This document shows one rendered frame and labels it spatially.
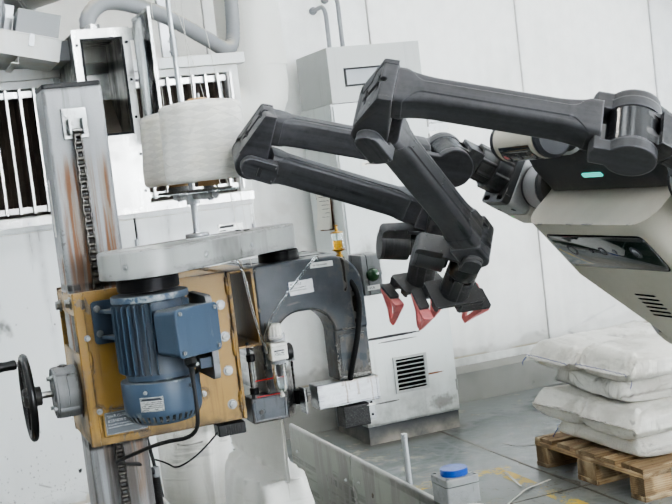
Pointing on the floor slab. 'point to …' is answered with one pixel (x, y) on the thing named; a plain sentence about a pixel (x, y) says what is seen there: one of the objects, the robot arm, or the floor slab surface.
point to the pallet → (607, 465)
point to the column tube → (75, 272)
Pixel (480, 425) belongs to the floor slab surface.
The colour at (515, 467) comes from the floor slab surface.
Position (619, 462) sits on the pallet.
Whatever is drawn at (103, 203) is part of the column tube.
